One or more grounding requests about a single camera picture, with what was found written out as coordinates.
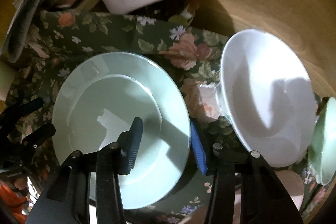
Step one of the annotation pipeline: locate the dark folded cloth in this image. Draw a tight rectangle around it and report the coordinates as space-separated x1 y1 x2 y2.
1 0 41 63

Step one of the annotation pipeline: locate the pale green plate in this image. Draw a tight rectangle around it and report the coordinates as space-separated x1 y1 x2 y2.
52 52 190 210

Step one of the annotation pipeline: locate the white deep bowl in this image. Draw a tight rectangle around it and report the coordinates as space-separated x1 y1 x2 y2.
220 29 315 168

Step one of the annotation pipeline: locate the orange left sleeve forearm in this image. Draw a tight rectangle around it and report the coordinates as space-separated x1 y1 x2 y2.
0 184 28 224

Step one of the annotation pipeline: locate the light green bowl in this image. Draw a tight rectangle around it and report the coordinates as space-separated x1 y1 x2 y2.
308 97 335 185

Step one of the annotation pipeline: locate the dark floral cloth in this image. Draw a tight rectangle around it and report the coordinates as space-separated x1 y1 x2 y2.
4 9 332 224

